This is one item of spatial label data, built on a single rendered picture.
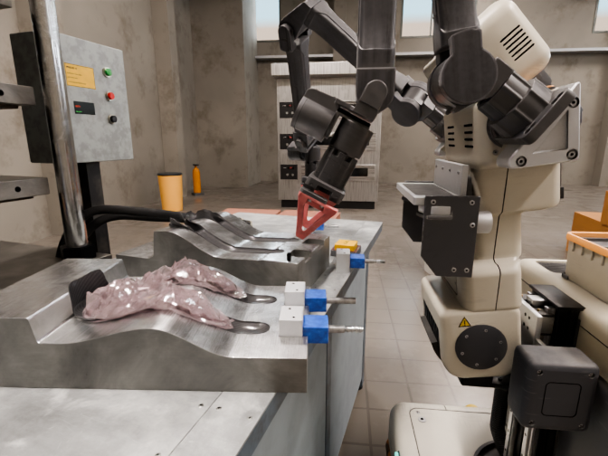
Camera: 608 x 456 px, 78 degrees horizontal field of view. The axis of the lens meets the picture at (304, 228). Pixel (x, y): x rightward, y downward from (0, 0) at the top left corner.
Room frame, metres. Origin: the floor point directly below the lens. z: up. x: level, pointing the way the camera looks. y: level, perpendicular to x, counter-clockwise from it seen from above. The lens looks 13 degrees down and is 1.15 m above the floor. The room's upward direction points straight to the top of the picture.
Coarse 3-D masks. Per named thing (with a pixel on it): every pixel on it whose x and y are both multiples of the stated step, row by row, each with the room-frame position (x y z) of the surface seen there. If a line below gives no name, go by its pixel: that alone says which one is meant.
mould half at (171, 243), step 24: (168, 240) 0.86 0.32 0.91; (192, 240) 0.86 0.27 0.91; (240, 240) 0.96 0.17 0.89; (144, 264) 0.89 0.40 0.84; (168, 264) 0.86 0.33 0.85; (216, 264) 0.82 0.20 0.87; (240, 264) 0.80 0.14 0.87; (264, 264) 0.78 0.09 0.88; (288, 264) 0.76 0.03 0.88; (312, 264) 0.85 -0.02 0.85
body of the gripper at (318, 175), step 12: (324, 156) 0.62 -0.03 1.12; (336, 156) 0.61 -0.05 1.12; (324, 168) 0.61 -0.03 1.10; (336, 168) 0.60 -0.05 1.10; (348, 168) 0.61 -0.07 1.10; (312, 180) 0.58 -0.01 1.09; (324, 180) 0.60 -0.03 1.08; (336, 180) 0.60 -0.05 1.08; (324, 192) 0.62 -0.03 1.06; (336, 192) 0.58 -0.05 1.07
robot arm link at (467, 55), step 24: (432, 0) 0.62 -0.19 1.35; (456, 0) 0.59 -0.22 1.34; (456, 24) 0.58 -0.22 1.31; (456, 48) 0.56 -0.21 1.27; (480, 48) 0.56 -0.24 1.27; (432, 72) 0.64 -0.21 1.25; (456, 72) 0.56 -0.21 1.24; (480, 72) 0.56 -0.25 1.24; (432, 96) 0.64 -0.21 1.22; (456, 96) 0.56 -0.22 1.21; (480, 96) 0.56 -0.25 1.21
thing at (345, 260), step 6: (342, 252) 0.95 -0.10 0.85; (348, 252) 0.95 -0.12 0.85; (342, 258) 0.94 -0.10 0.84; (348, 258) 0.94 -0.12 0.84; (354, 258) 0.94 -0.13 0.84; (360, 258) 0.94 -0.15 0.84; (342, 264) 0.94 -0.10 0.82; (348, 264) 0.94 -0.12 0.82; (354, 264) 0.94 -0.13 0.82; (360, 264) 0.94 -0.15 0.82; (336, 270) 0.94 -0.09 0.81; (342, 270) 0.94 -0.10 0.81; (348, 270) 0.94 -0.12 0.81
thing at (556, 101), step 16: (512, 80) 0.57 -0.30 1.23; (496, 96) 0.58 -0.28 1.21; (512, 96) 0.57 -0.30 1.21; (528, 96) 0.56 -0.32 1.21; (544, 96) 0.56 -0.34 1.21; (560, 96) 0.54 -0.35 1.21; (496, 112) 0.59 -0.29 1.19; (512, 112) 0.57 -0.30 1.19; (528, 112) 0.56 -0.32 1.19; (544, 112) 0.55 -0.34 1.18; (560, 112) 0.54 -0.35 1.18; (496, 128) 0.60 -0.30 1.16; (512, 128) 0.58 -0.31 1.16; (528, 128) 0.55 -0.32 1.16; (544, 128) 0.54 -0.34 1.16; (512, 144) 0.60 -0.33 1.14; (528, 144) 0.55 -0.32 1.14
